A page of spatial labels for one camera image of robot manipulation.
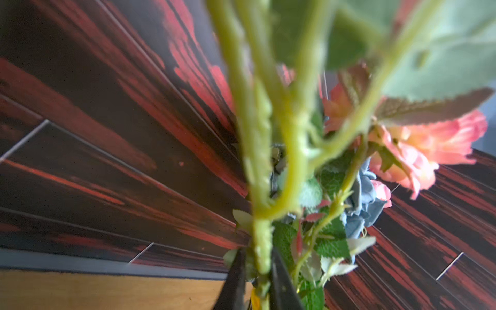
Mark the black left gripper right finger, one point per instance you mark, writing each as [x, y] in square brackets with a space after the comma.
[282, 293]

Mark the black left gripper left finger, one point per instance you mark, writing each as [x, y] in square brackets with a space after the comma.
[232, 294]

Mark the pink carnation stem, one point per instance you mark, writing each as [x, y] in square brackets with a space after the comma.
[401, 82]

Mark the blue rose bunch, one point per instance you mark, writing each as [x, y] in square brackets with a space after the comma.
[361, 208]

